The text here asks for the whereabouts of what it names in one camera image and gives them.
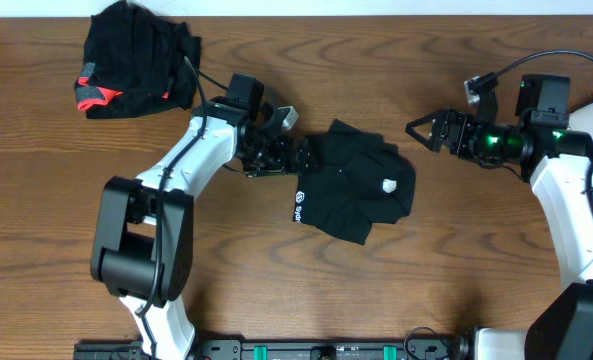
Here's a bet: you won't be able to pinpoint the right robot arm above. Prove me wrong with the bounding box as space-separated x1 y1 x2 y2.
406 74 593 359

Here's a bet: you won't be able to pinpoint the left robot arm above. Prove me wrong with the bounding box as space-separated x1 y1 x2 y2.
90 100 309 359

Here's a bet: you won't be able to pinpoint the black base rail green clamps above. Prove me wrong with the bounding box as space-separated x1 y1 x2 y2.
73 338 477 360

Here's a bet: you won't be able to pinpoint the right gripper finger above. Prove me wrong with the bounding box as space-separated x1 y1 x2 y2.
405 124 442 153
406 109 446 131

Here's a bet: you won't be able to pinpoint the black shirt with white logo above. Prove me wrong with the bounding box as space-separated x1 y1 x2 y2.
292 119 416 245

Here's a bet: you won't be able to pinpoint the folded black garment orange trim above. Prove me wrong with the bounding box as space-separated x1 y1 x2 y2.
74 1 202 119

